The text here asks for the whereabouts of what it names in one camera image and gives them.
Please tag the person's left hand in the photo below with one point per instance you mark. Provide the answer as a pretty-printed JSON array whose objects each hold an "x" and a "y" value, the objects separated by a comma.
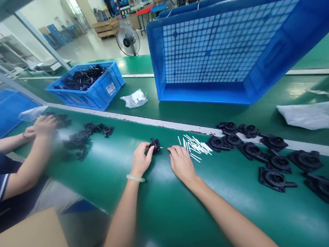
[{"x": 140, "y": 159}]

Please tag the person's right hand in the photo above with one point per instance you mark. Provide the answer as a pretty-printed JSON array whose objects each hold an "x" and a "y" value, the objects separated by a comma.
[{"x": 181, "y": 160}]

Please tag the person's left thumb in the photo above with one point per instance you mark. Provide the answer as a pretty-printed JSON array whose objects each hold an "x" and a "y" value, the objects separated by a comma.
[{"x": 144, "y": 144}]

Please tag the person's left index finger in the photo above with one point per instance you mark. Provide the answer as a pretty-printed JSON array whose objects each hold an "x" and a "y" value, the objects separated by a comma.
[{"x": 149, "y": 150}]

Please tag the person's right fingers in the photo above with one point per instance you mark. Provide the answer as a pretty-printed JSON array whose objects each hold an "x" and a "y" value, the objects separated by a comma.
[{"x": 174, "y": 149}]

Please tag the black plastic pump cover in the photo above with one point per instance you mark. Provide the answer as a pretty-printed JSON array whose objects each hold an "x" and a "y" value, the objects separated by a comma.
[{"x": 154, "y": 146}]

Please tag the pile of white rods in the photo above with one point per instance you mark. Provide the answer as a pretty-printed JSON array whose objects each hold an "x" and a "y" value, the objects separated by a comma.
[{"x": 194, "y": 146}]

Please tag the crumpled clear plastic bag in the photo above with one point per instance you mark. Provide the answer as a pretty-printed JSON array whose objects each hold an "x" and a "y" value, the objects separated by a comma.
[{"x": 134, "y": 99}]

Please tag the heap of black pump covers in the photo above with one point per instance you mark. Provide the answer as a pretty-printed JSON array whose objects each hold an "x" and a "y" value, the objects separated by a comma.
[{"x": 82, "y": 136}]

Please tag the small blue plastic bin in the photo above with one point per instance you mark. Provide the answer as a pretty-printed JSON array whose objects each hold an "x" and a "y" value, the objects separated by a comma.
[{"x": 88, "y": 87}]

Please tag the pile of black parts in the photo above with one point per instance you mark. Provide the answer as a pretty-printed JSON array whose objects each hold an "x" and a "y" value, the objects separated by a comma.
[{"x": 81, "y": 77}]

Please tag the group of black pump housings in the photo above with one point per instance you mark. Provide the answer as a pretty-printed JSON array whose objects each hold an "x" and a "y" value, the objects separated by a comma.
[{"x": 273, "y": 154}]

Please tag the standing floor fan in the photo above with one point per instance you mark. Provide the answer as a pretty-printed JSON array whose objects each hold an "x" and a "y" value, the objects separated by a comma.
[{"x": 128, "y": 40}]

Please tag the large blue perforated crate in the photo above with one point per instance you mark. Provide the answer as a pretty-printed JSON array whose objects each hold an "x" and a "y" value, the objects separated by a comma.
[{"x": 232, "y": 45}]

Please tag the stack of wooden pallets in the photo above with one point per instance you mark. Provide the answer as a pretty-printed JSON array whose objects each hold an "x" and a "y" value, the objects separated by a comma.
[{"x": 106, "y": 28}]

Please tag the large clear plastic bag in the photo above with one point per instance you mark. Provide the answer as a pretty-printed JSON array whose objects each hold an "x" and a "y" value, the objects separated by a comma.
[{"x": 313, "y": 114}]

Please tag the blue bin behind partition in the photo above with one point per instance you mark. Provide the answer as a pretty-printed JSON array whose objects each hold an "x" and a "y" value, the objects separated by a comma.
[{"x": 2, "y": 110}]

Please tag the cardboard box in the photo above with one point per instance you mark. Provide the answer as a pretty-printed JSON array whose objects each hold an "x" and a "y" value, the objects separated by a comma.
[{"x": 28, "y": 245}]

